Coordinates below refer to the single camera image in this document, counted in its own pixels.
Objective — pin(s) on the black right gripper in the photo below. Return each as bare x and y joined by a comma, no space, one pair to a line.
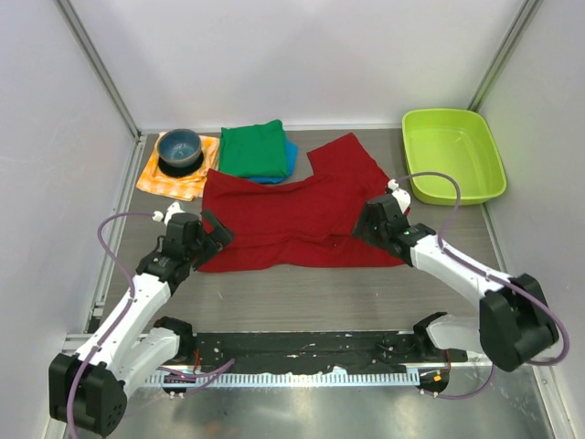
366,216

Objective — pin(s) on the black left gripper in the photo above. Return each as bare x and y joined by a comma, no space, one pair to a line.
219,233

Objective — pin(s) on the red t-shirt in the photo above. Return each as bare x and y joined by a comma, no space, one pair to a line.
306,223

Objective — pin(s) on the lime green plastic tub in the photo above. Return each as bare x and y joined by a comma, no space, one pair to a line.
457,143

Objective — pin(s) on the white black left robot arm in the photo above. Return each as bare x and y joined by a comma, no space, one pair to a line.
90,388

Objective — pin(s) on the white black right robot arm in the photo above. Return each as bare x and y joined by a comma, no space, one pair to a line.
513,324

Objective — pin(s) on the black saucer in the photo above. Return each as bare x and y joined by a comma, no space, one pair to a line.
177,172

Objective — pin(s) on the orange checkered cloth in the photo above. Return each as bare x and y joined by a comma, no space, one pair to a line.
189,184

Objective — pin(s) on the green folded t-shirt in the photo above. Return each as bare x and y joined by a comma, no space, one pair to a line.
257,150

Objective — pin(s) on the blue ceramic bowl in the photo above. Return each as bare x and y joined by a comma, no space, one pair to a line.
180,147

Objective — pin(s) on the blue folded t-shirt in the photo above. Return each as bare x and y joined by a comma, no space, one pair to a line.
291,152

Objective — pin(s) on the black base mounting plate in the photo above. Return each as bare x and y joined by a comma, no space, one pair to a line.
307,353

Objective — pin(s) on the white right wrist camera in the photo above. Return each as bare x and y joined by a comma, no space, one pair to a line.
400,195

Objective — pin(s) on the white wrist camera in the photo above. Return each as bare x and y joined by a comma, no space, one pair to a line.
400,195
165,216

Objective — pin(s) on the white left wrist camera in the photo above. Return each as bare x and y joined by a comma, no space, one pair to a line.
165,216

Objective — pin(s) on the white slotted cable duct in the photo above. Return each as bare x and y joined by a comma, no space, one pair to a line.
334,378

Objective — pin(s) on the left aluminium frame post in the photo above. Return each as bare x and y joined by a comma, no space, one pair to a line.
81,35

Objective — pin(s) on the aluminium frame post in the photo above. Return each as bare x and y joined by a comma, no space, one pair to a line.
525,14
81,35

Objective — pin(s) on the right aluminium frame post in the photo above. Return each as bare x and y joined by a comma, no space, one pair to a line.
525,14

